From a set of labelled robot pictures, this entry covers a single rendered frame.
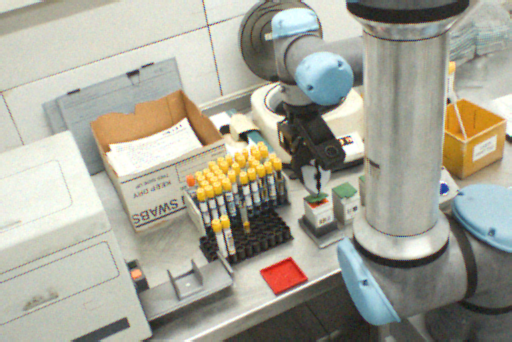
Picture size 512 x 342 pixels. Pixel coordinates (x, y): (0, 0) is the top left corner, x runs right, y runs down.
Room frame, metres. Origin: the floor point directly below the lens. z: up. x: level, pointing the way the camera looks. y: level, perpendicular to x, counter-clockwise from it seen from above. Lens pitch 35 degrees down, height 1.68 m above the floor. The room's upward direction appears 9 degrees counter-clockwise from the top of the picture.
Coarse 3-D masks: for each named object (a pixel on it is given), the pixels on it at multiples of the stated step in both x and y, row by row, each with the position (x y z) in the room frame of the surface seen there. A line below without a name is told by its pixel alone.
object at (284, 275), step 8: (272, 264) 0.82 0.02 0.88; (280, 264) 0.82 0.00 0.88; (288, 264) 0.82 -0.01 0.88; (296, 264) 0.81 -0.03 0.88; (264, 272) 0.81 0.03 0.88; (272, 272) 0.81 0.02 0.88; (280, 272) 0.80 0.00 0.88; (288, 272) 0.80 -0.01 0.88; (296, 272) 0.80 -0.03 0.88; (272, 280) 0.79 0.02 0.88; (280, 280) 0.78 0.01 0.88; (288, 280) 0.78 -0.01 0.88; (296, 280) 0.78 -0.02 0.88; (304, 280) 0.77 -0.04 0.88; (272, 288) 0.76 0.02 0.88; (280, 288) 0.76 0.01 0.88; (288, 288) 0.76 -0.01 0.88
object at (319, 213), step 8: (304, 200) 0.91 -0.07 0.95; (328, 200) 0.90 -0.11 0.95; (304, 208) 0.91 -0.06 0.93; (312, 208) 0.88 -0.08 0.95; (320, 208) 0.89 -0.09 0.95; (328, 208) 0.88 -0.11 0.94; (312, 216) 0.88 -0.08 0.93; (320, 216) 0.88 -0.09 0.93; (328, 216) 0.88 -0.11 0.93; (312, 224) 0.89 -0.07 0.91; (320, 224) 0.88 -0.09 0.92
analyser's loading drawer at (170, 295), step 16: (192, 272) 0.80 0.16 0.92; (208, 272) 0.80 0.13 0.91; (224, 272) 0.79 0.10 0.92; (160, 288) 0.77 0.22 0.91; (176, 288) 0.74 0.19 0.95; (192, 288) 0.76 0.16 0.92; (208, 288) 0.76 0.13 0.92; (144, 304) 0.74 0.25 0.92; (160, 304) 0.74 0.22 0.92; (176, 304) 0.73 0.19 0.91
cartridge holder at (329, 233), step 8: (304, 216) 0.91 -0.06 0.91; (304, 224) 0.91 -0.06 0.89; (328, 224) 0.88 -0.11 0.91; (336, 224) 0.88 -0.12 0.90; (312, 232) 0.88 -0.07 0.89; (320, 232) 0.87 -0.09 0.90; (328, 232) 0.88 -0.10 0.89; (336, 232) 0.87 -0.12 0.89; (320, 240) 0.86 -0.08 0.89; (328, 240) 0.86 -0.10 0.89; (336, 240) 0.86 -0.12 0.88; (320, 248) 0.85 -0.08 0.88
